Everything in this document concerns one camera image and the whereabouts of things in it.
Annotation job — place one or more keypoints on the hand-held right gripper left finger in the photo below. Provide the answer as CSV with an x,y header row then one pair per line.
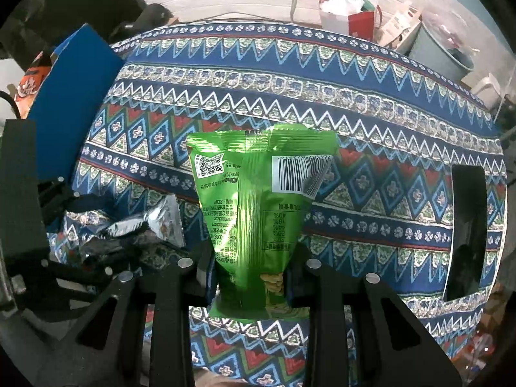
x,y
206,286

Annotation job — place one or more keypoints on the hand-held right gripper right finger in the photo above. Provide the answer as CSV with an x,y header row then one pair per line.
x,y
296,290

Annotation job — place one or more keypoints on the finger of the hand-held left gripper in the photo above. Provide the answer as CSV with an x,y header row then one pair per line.
x,y
96,274
60,197

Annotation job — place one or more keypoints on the silver snack packet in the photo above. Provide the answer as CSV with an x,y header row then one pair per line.
x,y
161,217

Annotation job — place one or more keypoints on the green snack bag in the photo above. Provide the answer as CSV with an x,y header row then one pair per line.
x,y
250,209

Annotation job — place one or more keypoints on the blue cardboard box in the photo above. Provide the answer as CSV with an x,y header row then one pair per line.
x,y
68,109

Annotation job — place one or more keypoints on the orange puff snack bag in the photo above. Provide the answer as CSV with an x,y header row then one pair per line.
x,y
30,84

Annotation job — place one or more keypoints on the black rectangular object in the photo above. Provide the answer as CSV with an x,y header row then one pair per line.
x,y
467,229

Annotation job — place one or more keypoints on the patterned blue blanket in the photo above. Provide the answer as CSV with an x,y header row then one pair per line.
x,y
282,88

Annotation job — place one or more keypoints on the black rounded object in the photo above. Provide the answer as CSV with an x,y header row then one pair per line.
x,y
149,14

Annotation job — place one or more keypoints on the grey bin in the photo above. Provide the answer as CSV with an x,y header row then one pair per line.
x,y
439,56

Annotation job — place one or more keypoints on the red white box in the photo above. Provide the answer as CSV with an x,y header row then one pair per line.
x,y
358,22

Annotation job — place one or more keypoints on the cardboard packaging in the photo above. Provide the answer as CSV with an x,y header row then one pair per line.
x,y
399,24

